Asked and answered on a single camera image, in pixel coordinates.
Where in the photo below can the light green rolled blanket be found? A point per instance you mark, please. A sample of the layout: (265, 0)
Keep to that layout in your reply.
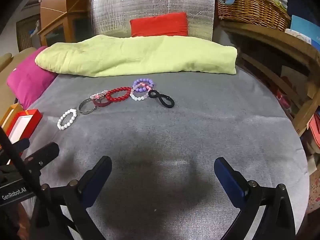
(150, 55)

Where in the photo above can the silver metal bangle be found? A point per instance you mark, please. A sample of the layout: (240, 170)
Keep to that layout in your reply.
(82, 103)

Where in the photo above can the wooden cabinet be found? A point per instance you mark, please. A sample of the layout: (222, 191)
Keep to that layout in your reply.
(52, 5)

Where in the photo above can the wooden shelf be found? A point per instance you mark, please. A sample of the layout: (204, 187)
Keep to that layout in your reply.
(275, 38)

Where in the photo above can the wicker basket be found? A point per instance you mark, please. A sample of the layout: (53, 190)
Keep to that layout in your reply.
(250, 7)

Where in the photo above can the orange box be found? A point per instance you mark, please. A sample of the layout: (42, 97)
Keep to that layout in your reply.
(11, 110)

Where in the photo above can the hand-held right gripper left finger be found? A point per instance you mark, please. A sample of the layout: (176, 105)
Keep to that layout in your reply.
(93, 182)

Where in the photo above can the silver insulated foil board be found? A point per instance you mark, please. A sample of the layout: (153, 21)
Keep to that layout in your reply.
(150, 2)

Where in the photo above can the maroon bangle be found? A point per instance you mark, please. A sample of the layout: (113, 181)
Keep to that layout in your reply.
(100, 104)

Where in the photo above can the red cushion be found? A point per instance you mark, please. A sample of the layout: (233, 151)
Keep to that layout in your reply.
(160, 25)

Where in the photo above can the blue booklet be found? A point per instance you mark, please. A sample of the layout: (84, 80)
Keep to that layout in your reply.
(305, 27)

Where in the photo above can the magenta pillow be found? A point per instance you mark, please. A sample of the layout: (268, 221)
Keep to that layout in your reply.
(27, 80)

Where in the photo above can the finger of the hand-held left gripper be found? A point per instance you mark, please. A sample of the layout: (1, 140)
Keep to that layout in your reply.
(43, 153)
(22, 143)

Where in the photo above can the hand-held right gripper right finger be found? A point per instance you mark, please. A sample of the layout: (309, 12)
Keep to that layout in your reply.
(228, 180)

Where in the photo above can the red box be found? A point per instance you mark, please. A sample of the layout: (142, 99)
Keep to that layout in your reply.
(35, 116)

